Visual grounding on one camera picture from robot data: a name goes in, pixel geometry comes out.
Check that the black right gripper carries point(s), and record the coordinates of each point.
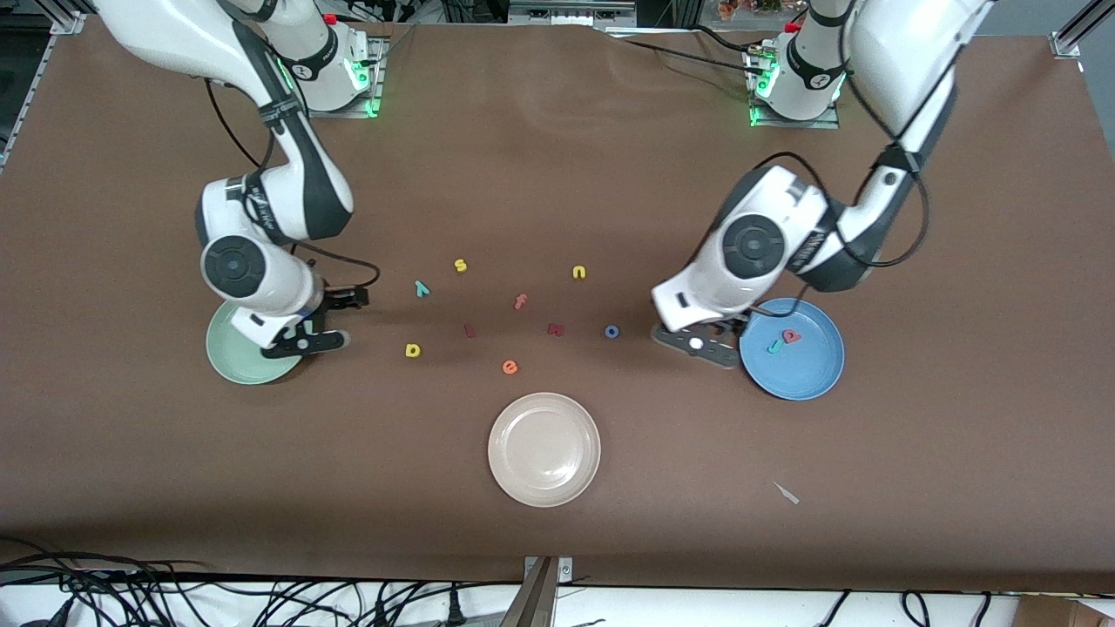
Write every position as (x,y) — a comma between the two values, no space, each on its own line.
(329,302)

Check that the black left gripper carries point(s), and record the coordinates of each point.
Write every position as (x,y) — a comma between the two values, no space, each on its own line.
(730,328)

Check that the teal foam letter y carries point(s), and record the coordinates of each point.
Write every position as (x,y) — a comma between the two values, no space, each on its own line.
(422,288)

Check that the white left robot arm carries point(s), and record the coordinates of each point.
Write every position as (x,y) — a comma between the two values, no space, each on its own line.
(897,52)

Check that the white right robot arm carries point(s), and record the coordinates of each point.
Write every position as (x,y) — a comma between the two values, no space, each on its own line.
(174,35)

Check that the blue round plate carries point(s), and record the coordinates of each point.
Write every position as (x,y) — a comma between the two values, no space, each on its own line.
(810,370)

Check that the green round plate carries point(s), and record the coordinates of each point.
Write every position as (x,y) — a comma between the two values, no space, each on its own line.
(231,361)

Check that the beige round plate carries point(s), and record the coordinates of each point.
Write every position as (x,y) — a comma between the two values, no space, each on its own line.
(544,449)

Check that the black power plug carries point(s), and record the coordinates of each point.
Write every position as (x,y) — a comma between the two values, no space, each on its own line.
(454,608)

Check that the brown cardboard box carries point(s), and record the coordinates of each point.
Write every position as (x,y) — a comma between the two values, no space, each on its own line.
(1063,614)

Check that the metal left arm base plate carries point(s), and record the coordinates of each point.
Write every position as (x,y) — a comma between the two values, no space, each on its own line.
(823,122)

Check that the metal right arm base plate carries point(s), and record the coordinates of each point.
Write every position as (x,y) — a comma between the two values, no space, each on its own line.
(376,78)

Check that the metal table edge bracket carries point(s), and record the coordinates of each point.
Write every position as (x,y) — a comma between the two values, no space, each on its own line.
(538,592)

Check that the aluminium frame behind table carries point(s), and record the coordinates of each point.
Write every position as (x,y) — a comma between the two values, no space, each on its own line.
(571,10)

